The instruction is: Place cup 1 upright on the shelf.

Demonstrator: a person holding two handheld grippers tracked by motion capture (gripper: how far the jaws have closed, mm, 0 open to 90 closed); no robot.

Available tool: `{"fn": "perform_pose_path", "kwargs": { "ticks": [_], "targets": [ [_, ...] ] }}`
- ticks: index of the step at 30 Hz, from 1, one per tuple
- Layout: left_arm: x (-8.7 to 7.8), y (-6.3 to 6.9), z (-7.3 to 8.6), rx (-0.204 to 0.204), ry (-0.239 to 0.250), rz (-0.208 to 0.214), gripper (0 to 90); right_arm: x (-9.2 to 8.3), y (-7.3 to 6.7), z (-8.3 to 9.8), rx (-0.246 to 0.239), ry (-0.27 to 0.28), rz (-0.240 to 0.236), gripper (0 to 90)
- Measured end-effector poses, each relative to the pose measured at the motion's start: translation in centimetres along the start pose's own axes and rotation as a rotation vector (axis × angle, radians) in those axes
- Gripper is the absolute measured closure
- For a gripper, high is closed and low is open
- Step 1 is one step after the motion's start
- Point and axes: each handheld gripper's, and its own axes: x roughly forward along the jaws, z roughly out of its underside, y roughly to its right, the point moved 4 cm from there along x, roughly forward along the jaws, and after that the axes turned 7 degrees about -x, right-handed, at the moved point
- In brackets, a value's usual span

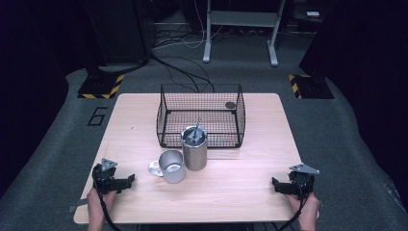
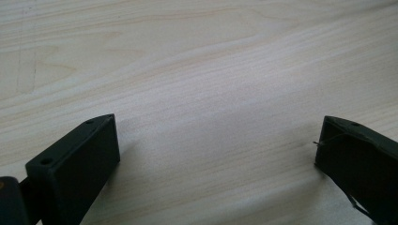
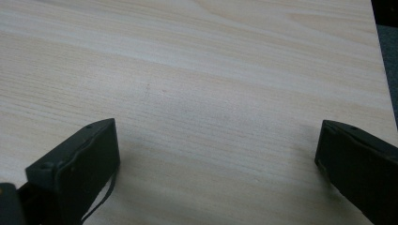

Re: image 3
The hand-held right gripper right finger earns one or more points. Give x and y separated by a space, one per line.
359 168

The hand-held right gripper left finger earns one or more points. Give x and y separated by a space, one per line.
78 162

